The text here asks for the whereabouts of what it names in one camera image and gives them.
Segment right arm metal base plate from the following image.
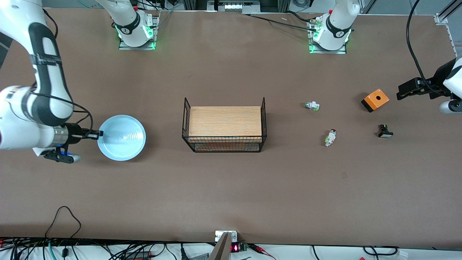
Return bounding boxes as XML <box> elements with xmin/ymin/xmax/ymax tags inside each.
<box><xmin>118</xmin><ymin>15</ymin><xmax>160</xmax><ymax>51</ymax></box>

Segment light blue round plate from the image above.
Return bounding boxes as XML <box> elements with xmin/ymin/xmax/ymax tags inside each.
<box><xmin>97</xmin><ymin>114</ymin><xmax>147</xmax><ymax>161</ymax></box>

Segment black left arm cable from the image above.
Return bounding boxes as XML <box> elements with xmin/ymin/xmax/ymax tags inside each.
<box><xmin>406</xmin><ymin>0</ymin><xmax>443</xmax><ymax>95</ymax></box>

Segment aluminium frame profile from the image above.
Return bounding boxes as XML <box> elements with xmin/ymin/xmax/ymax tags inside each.
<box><xmin>434</xmin><ymin>0</ymin><xmax>462</xmax><ymax>26</ymax></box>

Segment orange button enclosure box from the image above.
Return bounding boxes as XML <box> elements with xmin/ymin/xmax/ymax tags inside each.
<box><xmin>361</xmin><ymin>88</ymin><xmax>390</xmax><ymax>113</ymax></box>

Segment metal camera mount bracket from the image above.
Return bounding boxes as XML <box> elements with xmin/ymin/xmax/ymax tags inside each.
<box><xmin>209</xmin><ymin>230</ymin><xmax>238</xmax><ymax>260</ymax></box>

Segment black cable with clear plug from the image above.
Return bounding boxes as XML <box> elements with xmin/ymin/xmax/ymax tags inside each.
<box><xmin>363</xmin><ymin>246</ymin><xmax>408</xmax><ymax>260</ymax></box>

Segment red black probe leads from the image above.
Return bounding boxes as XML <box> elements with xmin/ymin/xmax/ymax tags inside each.
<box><xmin>248</xmin><ymin>244</ymin><xmax>276</xmax><ymax>260</ymax></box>

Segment wooden shelf board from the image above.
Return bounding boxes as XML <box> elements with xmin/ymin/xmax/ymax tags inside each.
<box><xmin>188</xmin><ymin>106</ymin><xmax>263</xmax><ymax>138</ymax></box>

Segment black cable to base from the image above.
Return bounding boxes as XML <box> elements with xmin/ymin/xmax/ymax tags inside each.
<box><xmin>245</xmin><ymin>13</ymin><xmax>318</xmax><ymax>31</ymax></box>

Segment black looped table cable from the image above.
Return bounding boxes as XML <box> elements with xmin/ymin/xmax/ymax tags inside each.
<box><xmin>45</xmin><ymin>206</ymin><xmax>82</xmax><ymax>242</ymax></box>

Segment black wire mesh rack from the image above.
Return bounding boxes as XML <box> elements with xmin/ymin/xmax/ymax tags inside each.
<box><xmin>182</xmin><ymin>97</ymin><xmax>268</xmax><ymax>153</ymax></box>

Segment white power strip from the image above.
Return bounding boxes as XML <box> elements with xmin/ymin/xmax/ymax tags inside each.
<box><xmin>208</xmin><ymin>0</ymin><xmax>260</xmax><ymax>13</ymax></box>

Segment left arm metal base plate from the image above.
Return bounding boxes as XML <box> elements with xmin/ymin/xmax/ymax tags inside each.
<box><xmin>309</xmin><ymin>18</ymin><xmax>348</xmax><ymax>55</ymax></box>

